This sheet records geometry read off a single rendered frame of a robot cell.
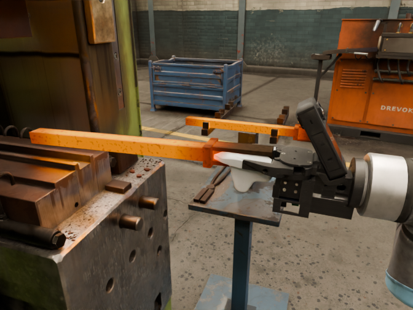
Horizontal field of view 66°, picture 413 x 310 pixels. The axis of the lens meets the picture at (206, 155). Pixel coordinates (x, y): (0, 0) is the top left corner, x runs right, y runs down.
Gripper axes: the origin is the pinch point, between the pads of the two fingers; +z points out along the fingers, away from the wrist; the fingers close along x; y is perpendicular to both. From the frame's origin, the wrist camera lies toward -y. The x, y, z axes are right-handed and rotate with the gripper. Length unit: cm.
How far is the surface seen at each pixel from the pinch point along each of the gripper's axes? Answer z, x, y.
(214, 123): 14.7, 46.2, 10.5
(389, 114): -99, 338, 70
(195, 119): 21, 46, 10
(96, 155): 26.7, 3.9, 6.3
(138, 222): 16.3, 0.5, 17.5
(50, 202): 26.5, -9.5, 9.5
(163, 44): 396, 834, 47
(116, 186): 23.2, 4.4, 12.8
